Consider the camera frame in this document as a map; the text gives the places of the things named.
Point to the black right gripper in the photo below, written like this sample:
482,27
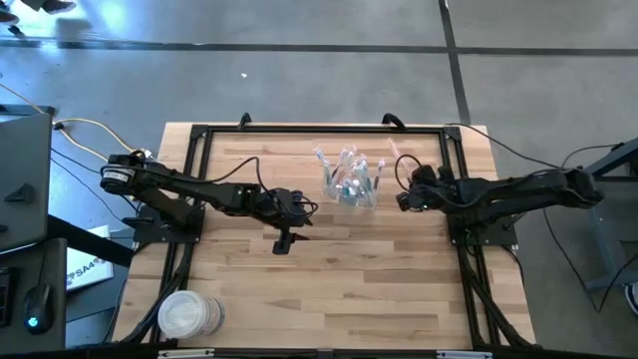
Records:
438,197

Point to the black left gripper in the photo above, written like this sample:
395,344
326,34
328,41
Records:
284,207

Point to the purple toothbrush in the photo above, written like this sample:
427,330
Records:
379,174

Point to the clear acrylic organizer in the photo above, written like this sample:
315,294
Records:
369,202

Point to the blue toothbrush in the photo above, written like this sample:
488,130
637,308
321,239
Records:
326,172

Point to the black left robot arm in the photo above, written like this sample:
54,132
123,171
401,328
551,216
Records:
199,192

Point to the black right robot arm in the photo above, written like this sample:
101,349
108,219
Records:
523,192

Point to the silver metal strip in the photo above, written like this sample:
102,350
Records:
187,354
463,355

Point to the grey metal cart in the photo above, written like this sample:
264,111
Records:
598,168

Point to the white paper label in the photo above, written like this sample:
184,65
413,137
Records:
87,271

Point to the black side desk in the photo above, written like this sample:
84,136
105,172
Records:
59,259

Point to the black power plug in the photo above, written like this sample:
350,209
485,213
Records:
59,125

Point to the black computer mouse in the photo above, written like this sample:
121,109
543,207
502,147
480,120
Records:
37,306

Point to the grey monitor back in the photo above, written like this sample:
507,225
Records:
25,164

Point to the black keyboard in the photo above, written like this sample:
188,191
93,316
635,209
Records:
5,299

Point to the small black floor object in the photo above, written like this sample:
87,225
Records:
15,30

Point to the black frame clamp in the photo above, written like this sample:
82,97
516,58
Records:
394,119
244,120

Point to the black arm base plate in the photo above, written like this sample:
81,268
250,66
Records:
149,235
498,237

